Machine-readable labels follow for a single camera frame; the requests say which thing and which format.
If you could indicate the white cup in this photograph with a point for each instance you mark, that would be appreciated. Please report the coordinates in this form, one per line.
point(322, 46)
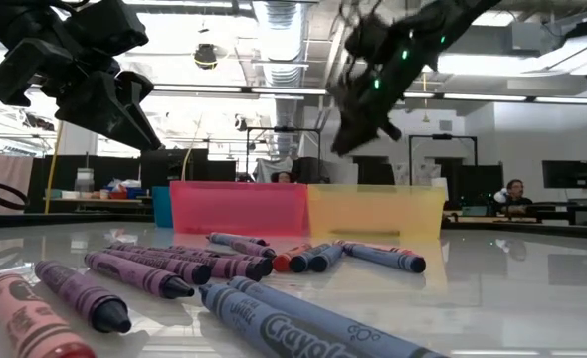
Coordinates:
point(439, 183)

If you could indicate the small pink plastic bin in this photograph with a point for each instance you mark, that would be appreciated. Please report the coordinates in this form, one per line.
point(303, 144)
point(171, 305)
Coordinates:
point(239, 209)

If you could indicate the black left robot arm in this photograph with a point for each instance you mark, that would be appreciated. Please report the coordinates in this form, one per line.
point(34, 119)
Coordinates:
point(15, 20)

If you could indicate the large teal plastic bin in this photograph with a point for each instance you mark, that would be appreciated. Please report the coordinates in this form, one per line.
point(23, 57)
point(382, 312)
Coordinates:
point(162, 206)

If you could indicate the silver spiral ventilation duct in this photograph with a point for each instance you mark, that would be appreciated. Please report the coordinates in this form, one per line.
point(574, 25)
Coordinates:
point(281, 30)

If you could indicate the white desk lamp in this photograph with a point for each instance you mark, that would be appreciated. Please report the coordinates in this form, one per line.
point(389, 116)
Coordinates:
point(500, 195)

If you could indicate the LED light bar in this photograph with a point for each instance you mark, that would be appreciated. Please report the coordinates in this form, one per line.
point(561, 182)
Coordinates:
point(214, 89)

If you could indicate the black computer monitor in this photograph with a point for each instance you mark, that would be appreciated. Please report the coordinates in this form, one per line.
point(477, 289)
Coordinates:
point(565, 174)

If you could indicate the person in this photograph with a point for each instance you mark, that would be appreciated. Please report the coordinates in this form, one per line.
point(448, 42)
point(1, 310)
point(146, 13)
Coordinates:
point(282, 177)
point(516, 191)

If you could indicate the blue box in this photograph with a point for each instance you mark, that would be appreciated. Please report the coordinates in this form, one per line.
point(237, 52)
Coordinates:
point(136, 192)

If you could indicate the pink cloth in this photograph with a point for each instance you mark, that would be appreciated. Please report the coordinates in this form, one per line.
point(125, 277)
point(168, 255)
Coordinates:
point(2, 171)

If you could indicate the red crayon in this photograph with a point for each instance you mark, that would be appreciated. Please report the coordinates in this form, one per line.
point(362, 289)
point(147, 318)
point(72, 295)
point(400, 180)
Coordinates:
point(373, 245)
point(291, 258)
point(30, 323)

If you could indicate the brownish orange crayon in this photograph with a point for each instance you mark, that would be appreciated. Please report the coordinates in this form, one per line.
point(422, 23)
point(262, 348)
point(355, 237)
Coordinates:
point(365, 232)

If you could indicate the red box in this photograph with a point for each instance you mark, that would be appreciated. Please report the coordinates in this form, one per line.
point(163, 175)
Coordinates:
point(118, 194)

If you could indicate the black partition panels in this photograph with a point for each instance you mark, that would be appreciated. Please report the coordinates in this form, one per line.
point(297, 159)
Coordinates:
point(114, 171)

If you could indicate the small yellow plastic bin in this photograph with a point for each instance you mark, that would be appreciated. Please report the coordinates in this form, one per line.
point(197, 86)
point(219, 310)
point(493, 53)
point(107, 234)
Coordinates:
point(373, 211)

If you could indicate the black metal stand frame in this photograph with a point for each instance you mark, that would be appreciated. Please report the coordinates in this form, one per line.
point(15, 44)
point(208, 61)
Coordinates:
point(283, 129)
point(443, 136)

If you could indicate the wooden shelf table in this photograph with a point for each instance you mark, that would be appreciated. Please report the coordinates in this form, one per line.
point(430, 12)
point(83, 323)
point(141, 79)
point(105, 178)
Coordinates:
point(94, 201)

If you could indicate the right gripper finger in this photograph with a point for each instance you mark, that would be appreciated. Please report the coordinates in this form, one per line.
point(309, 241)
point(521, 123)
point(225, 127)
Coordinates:
point(391, 131)
point(350, 141)

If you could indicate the black cabinet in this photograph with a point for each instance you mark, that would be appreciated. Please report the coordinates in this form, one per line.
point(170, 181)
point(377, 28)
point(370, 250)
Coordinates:
point(475, 189)

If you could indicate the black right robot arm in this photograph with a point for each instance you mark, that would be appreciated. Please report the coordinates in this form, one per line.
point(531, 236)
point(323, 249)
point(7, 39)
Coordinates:
point(452, 25)

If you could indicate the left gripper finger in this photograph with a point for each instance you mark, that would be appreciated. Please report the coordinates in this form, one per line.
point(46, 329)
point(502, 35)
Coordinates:
point(141, 89)
point(99, 114)

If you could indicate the clear plastic jar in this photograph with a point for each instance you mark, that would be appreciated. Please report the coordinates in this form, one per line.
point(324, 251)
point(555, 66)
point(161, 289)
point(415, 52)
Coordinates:
point(84, 180)

